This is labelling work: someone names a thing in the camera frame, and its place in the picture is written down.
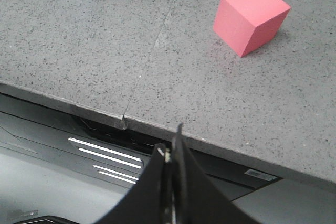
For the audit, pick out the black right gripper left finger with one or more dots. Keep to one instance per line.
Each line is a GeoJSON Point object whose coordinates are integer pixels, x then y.
{"type": "Point", "coordinates": [142, 202]}

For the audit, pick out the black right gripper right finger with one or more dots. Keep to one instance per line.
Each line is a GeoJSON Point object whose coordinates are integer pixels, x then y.
{"type": "Point", "coordinates": [196, 199]}

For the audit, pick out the red foam cube right edge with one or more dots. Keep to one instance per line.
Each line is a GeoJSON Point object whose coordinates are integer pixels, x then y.
{"type": "Point", "coordinates": [246, 25]}

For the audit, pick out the black robot base panel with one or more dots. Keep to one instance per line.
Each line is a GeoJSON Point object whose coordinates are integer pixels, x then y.
{"type": "Point", "coordinates": [55, 168]}

